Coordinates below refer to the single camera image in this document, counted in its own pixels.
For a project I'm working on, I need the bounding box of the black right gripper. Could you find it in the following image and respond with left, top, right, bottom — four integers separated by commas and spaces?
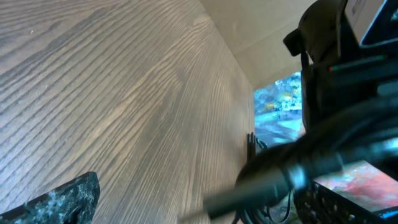
283, 0, 397, 130

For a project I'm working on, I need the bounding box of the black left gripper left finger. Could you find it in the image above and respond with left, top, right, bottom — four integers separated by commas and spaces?
1, 172, 100, 224

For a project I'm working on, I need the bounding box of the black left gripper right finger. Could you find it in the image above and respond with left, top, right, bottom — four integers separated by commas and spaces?
294, 182, 382, 224

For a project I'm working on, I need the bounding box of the black USB cable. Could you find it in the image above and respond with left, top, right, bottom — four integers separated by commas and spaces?
201, 96, 398, 224

